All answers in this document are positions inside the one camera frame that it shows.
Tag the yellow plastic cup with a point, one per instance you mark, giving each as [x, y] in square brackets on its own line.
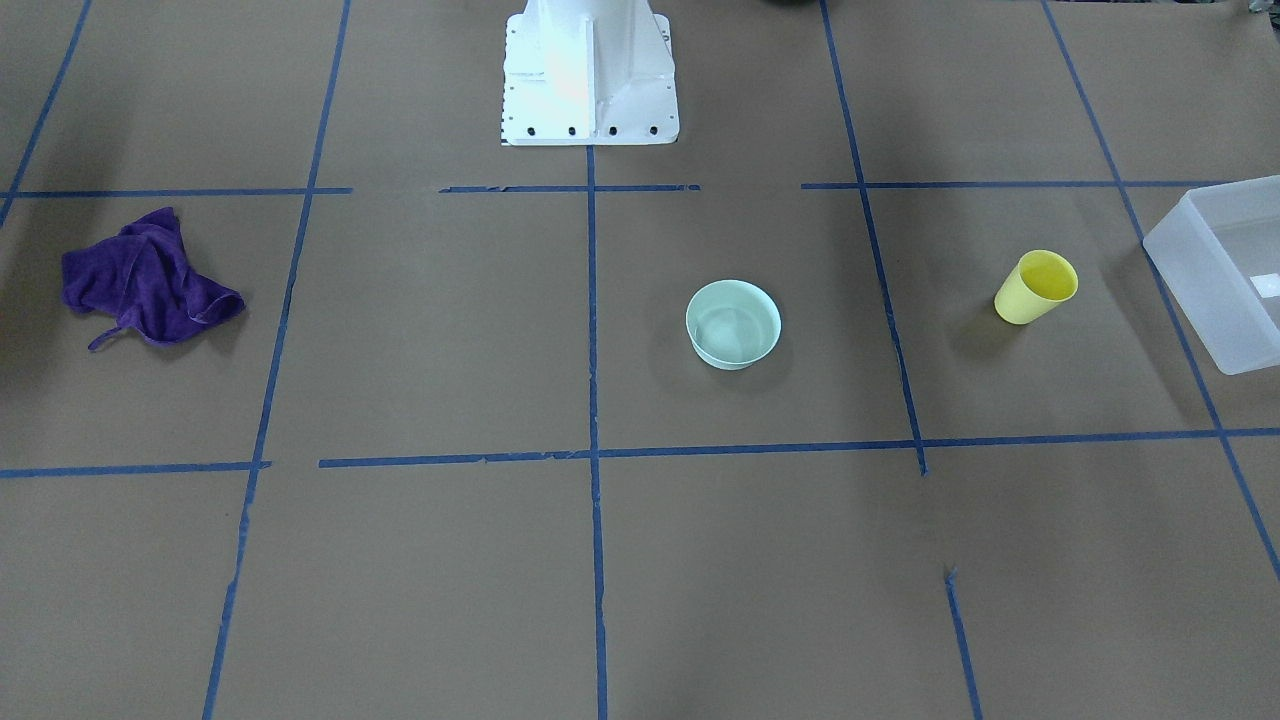
[1039, 282]

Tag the mint green bowl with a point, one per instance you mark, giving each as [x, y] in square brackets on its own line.
[732, 324]

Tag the purple cloth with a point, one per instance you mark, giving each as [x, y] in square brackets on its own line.
[141, 277]

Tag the clear plastic bin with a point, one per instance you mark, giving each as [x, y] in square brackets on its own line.
[1218, 253]

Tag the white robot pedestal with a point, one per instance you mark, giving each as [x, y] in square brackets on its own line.
[589, 73]

